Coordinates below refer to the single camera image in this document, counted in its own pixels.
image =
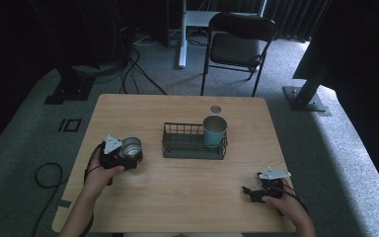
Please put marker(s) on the teal metal cup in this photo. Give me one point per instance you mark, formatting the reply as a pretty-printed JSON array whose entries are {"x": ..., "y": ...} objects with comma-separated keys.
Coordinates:
[{"x": 214, "y": 131}]

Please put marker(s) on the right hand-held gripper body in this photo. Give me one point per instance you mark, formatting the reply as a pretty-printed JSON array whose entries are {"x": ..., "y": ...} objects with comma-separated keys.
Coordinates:
[{"x": 271, "y": 187}]

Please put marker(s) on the person's left hand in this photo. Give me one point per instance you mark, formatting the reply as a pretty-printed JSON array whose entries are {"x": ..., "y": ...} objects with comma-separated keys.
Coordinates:
[{"x": 98, "y": 179}]

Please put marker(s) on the dark curtain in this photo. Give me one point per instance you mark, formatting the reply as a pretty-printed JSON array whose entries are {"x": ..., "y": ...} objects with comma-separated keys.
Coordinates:
[{"x": 292, "y": 16}]

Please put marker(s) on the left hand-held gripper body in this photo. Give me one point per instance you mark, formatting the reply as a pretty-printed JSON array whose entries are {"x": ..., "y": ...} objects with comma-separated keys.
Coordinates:
[{"x": 112, "y": 154}]

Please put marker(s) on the grey table grommet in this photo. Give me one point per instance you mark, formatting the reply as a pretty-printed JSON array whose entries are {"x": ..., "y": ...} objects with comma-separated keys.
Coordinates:
[{"x": 215, "y": 109}]

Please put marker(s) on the black stand with base plate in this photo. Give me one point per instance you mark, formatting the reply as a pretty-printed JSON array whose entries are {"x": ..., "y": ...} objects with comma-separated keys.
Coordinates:
[
  {"x": 70, "y": 87},
  {"x": 304, "y": 98}
]

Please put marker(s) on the black folding chair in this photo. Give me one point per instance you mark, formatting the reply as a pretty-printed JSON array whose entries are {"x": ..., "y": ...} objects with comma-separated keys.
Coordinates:
[{"x": 235, "y": 49}]

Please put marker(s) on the person's right hand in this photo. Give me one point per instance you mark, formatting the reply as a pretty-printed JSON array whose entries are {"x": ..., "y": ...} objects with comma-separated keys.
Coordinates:
[{"x": 286, "y": 204}]

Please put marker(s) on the silver metal cup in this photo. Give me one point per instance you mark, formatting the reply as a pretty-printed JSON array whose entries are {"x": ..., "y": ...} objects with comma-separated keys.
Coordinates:
[{"x": 131, "y": 147}]

